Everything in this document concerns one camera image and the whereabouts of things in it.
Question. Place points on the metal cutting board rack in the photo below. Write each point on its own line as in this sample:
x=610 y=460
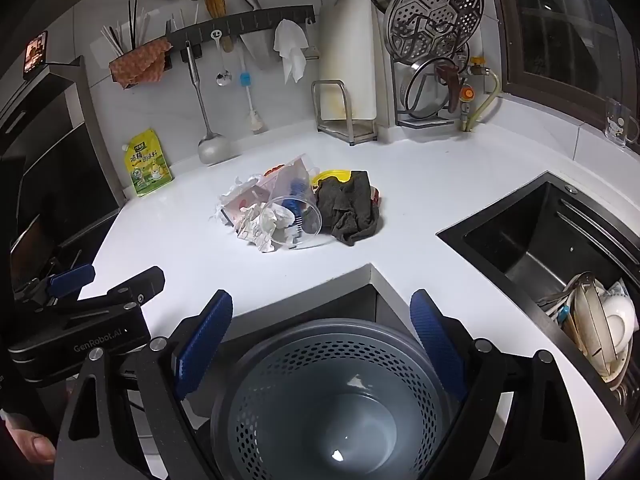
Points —
x=350 y=130

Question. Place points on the grey perforated trash bin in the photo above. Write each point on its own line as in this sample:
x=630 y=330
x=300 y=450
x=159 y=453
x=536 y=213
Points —
x=310 y=435

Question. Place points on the dark hanging rail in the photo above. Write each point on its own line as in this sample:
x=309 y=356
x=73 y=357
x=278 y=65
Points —
x=250 y=22

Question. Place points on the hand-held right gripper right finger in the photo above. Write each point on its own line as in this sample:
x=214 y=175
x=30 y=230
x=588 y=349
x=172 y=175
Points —
x=437 y=345

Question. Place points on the red wrapper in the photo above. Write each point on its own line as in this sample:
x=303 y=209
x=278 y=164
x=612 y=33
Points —
x=376 y=196

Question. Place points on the dark window frame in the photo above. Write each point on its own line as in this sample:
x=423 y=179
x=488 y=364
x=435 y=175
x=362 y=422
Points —
x=550 y=35

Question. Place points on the white hanging cloth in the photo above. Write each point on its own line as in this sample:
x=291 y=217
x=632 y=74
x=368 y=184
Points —
x=290 y=45

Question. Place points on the white bowl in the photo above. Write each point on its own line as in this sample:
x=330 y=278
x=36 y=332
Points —
x=617 y=317

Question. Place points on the dark grey cloth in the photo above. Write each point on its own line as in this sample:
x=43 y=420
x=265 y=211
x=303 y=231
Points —
x=345 y=210

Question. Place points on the perforated steel steamer plate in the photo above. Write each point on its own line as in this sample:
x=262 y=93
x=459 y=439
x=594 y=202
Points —
x=430 y=10

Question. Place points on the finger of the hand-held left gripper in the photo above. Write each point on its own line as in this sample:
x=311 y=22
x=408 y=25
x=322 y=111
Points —
x=142 y=282
x=70 y=277

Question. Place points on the metal lid rack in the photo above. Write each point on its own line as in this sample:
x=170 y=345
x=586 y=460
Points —
x=430 y=122

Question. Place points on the yellow green seasoning packet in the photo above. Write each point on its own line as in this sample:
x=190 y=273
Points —
x=147 y=165

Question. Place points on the pile of plates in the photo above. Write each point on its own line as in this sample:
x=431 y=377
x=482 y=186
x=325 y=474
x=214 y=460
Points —
x=587 y=330

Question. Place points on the yellow shallow dish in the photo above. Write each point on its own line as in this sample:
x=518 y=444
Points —
x=330 y=176

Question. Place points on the smartphone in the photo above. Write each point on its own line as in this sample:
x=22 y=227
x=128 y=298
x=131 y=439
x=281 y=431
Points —
x=36 y=55

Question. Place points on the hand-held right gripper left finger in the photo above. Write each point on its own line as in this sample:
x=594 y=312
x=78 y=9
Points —
x=205 y=345

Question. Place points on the white cutting board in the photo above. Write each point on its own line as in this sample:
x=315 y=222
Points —
x=350 y=35

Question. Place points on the printed glass cup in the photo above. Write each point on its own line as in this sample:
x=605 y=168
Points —
x=617 y=125

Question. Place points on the white paper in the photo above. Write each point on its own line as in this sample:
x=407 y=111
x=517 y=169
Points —
x=235 y=187

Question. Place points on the black kitchen sink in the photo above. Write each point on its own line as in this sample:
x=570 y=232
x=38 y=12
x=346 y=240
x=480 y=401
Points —
x=520 y=240

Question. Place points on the clear plastic cup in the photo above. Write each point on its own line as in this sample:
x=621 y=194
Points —
x=312 y=212

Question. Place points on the person's left hand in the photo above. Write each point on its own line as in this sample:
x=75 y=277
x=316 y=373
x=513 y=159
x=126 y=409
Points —
x=30 y=447

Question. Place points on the pink plastic package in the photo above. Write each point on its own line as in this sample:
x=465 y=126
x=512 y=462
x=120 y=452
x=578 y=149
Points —
x=285 y=172

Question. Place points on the gas valve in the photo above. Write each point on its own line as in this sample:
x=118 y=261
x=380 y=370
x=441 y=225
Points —
x=467 y=95

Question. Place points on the small metal ladle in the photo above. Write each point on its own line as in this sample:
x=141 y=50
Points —
x=223 y=78

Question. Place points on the white tissue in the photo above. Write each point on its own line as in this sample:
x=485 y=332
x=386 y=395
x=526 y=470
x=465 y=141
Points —
x=265 y=225

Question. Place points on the metal spatula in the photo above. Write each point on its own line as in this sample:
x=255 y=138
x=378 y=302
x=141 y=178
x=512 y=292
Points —
x=212 y=147

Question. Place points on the glass pot lid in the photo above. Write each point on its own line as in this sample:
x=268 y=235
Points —
x=425 y=90

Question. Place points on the blue plastic item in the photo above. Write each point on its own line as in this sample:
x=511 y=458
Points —
x=297 y=192

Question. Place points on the orange dish cloth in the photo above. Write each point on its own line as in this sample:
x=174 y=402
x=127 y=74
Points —
x=140 y=62

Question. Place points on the bundle of chopsticks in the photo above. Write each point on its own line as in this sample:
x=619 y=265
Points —
x=116 y=42

